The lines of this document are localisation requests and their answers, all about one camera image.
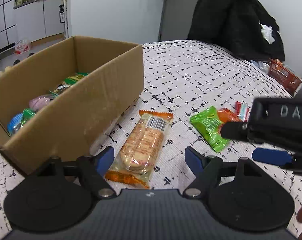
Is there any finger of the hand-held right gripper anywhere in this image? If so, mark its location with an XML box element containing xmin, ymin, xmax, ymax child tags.
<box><xmin>252</xmin><ymin>148</ymin><xmax>302</xmax><ymax>177</ymax></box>
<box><xmin>220</xmin><ymin>121</ymin><xmax>249</xmax><ymax>139</ymax></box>

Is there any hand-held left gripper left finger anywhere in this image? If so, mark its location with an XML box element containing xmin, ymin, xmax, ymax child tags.
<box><xmin>42</xmin><ymin>146</ymin><xmax>116</xmax><ymax>198</ymax></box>

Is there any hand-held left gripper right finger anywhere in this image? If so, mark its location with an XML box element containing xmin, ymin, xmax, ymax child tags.
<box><xmin>183</xmin><ymin>146</ymin><xmax>257</xmax><ymax>197</ymax></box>

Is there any orange snack packet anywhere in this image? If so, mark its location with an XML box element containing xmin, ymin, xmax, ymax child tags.
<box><xmin>217</xmin><ymin>108</ymin><xmax>244</xmax><ymax>126</ymax></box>

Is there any red and white candy packet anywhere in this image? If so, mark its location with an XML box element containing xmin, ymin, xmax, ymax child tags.
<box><xmin>235</xmin><ymin>101</ymin><xmax>252</xmax><ymax>121</ymax></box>

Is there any orange bread packet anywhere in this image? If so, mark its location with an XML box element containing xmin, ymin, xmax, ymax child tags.
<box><xmin>105</xmin><ymin>110</ymin><xmax>174</xmax><ymax>189</ymax></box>

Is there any brown cardboard box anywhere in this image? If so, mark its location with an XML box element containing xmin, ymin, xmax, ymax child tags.
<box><xmin>0</xmin><ymin>35</ymin><xmax>144</xmax><ymax>175</ymax></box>

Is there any black and white cookie packet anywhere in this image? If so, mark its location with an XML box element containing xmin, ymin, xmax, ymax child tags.
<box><xmin>52</xmin><ymin>83</ymin><xmax>73</xmax><ymax>95</ymax></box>

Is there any green noodle snack packet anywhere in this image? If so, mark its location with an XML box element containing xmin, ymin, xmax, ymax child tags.
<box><xmin>63</xmin><ymin>72</ymin><xmax>88</xmax><ymax>85</ymax></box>

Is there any pink snack packet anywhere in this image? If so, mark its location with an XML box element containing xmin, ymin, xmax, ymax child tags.
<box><xmin>29</xmin><ymin>94</ymin><xmax>53</xmax><ymax>111</ymax></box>

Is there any small green snack packet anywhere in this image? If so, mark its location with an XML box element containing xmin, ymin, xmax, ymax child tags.
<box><xmin>20</xmin><ymin>108</ymin><xmax>37</xmax><ymax>128</ymax></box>

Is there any blue cookie packet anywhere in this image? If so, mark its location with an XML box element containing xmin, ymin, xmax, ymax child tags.
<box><xmin>7</xmin><ymin>114</ymin><xmax>25</xmax><ymax>135</ymax></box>

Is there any red plastic basket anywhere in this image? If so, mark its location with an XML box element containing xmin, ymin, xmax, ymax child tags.
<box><xmin>268</xmin><ymin>58</ymin><xmax>302</xmax><ymax>97</ymax></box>

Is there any black-patterned white blanket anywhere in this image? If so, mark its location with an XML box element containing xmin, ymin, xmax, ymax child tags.
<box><xmin>0</xmin><ymin>39</ymin><xmax>302</xmax><ymax>233</ymax></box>

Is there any white crumpled cloth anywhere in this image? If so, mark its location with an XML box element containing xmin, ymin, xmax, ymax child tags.
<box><xmin>259</xmin><ymin>23</ymin><xmax>276</xmax><ymax>44</ymax></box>

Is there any black coat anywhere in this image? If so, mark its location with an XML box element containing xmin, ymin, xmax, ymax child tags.
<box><xmin>187</xmin><ymin>0</ymin><xmax>286</xmax><ymax>62</ymax></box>

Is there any red and white plastic bag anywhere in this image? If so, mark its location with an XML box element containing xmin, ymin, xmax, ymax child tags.
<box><xmin>14</xmin><ymin>39</ymin><xmax>32</xmax><ymax>55</ymax></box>

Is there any dark spray bottle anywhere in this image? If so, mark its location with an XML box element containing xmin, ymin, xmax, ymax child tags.
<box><xmin>58</xmin><ymin>4</ymin><xmax>66</xmax><ymax>23</ymax></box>

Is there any white cabinet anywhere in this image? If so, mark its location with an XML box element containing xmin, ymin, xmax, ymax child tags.
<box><xmin>13</xmin><ymin>0</ymin><xmax>67</xmax><ymax>41</ymax></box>

